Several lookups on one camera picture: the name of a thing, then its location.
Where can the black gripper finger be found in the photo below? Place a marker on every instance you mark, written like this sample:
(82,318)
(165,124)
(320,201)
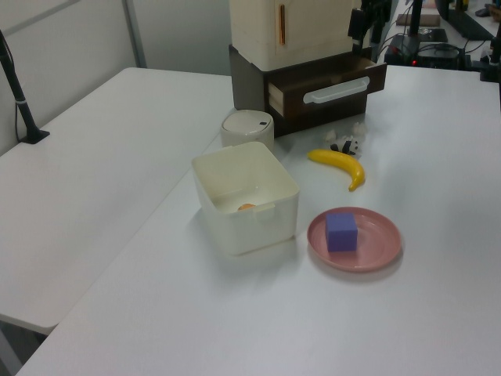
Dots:
(357,25)
(376,31)

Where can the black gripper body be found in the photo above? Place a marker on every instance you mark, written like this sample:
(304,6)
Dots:
(375,9)

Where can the black and white panda toy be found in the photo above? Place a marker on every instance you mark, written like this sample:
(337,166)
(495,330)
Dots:
(346,145)

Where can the cream toy refrigerator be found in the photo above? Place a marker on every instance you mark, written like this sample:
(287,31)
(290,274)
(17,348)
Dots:
(254,31)

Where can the dark brown drawer cabinet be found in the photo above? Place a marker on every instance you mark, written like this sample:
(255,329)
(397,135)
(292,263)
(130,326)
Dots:
(246,86)

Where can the yellow toy banana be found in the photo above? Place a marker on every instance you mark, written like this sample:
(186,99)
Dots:
(340,158)

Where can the toasted bread toy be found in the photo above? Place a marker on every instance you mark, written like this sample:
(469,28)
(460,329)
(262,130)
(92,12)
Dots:
(246,207)

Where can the black upright pole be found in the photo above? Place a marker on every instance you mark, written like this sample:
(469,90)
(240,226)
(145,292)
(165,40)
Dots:
(415,15)

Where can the tan cardboard box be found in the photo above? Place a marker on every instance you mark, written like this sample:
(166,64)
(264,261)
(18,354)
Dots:
(430,19)

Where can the black electronics box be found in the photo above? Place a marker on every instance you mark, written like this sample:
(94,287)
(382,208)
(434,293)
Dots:
(434,58)

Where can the small white lidded bin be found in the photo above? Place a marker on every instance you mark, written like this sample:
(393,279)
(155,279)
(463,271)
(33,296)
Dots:
(246,125)

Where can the purple cube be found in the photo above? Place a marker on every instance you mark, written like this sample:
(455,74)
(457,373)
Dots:
(340,235)

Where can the pink plate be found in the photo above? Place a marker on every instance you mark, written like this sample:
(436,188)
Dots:
(375,243)

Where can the cream plastic storage box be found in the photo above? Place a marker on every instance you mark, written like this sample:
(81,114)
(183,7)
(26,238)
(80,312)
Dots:
(242,235)

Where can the black clamped camera stand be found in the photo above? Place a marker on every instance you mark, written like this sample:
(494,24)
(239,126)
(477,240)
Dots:
(23,113)
(489,70)

